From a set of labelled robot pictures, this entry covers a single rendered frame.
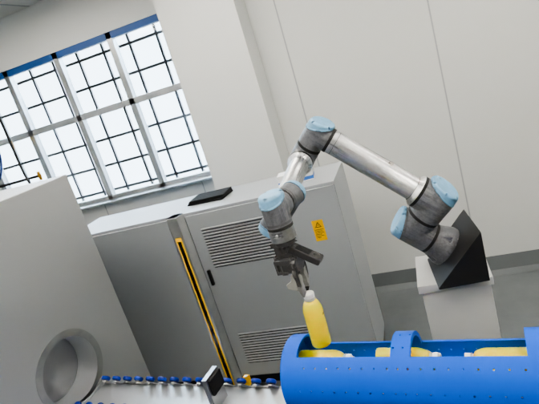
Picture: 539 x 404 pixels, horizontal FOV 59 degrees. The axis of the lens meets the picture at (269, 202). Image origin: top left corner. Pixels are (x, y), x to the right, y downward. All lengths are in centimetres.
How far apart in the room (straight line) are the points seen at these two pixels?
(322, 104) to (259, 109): 57
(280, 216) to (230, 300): 205
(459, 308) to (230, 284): 170
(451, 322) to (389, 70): 234
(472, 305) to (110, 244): 253
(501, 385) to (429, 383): 20
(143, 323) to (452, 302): 244
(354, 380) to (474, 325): 87
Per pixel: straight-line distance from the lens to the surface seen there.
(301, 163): 210
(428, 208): 220
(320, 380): 178
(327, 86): 419
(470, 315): 241
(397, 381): 169
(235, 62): 404
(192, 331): 382
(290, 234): 158
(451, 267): 225
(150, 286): 376
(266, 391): 221
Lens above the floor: 220
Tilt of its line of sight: 15 degrees down
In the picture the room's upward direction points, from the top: 17 degrees counter-clockwise
